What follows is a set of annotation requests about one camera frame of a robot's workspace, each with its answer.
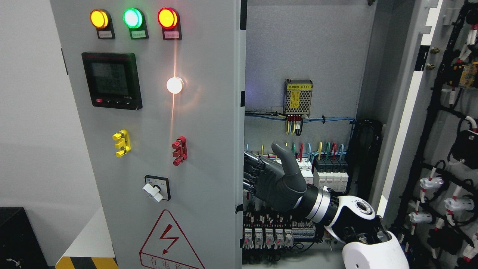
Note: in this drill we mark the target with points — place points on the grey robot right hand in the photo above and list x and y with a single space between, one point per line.
279 185

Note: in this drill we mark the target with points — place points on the grey cabinet door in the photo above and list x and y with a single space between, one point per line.
422 85
207 187

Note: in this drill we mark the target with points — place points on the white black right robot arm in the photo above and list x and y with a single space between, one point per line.
353 221

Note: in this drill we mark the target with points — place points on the red indicator lamp left door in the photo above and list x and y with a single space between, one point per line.
169 20

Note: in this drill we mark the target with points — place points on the green indicator lamp left door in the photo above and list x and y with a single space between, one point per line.
135 21

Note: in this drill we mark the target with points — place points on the yellow indicator lamp left door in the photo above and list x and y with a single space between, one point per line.
102 22

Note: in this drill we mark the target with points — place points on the white socket breaker row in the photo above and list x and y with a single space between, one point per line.
306 170

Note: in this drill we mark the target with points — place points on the lower relay terminal row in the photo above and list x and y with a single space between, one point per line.
267 229

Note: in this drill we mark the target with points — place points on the black surge protector modules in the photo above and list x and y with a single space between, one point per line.
331 173

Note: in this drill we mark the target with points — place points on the perforated metal power supply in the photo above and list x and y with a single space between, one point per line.
298 96

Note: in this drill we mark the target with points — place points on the red electric hazard warning sticker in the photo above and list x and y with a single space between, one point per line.
167 247

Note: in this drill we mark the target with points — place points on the white indicator lamp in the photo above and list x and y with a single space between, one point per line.
175 85

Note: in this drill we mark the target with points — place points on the black digital power meter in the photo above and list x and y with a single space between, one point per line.
112 80

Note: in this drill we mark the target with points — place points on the red terminal post block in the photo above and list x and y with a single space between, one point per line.
179 150

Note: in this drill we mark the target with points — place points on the white rotary selector switch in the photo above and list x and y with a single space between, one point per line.
157 188

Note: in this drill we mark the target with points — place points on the yellow terminal post block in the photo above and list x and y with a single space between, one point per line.
122 142

